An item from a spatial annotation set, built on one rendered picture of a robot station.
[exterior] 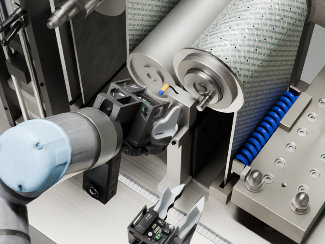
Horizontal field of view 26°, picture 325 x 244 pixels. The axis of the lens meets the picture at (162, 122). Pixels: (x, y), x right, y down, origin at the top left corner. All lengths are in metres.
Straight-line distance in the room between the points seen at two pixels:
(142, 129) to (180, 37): 0.42
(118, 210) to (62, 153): 0.73
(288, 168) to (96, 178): 0.54
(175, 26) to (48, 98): 0.28
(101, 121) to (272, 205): 0.59
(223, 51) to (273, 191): 0.33
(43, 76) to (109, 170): 0.42
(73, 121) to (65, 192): 0.71
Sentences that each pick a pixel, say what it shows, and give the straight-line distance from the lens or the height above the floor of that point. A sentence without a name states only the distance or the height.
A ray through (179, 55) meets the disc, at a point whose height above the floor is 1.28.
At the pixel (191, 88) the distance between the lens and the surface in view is 1.24.
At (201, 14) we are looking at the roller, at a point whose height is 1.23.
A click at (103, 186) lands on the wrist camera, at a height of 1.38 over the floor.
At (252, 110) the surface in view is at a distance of 1.36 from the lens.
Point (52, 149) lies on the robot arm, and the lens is 0.77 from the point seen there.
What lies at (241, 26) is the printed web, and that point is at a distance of 1.24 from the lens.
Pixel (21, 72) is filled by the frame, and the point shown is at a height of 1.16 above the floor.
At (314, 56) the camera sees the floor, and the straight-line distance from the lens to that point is 2.94.
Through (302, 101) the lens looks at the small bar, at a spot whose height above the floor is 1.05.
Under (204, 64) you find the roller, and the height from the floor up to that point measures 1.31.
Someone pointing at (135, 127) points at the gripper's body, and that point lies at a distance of 0.94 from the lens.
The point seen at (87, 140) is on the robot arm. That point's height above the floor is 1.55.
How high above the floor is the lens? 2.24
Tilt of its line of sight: 56 degrees down
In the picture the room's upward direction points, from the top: straight up
